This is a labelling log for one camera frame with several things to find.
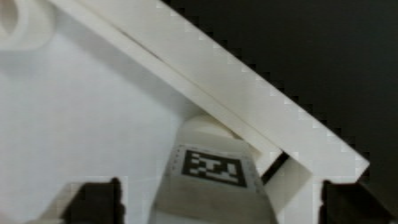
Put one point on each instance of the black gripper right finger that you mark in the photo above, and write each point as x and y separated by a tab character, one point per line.
350	206

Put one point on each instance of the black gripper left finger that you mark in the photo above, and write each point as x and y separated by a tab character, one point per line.
96	207

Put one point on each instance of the white table leg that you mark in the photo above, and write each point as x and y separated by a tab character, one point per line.
209	192

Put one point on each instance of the white square tabletop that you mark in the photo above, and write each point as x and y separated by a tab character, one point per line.
88	117

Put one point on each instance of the white U-shaped obstacle fence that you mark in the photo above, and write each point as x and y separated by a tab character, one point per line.
163	42

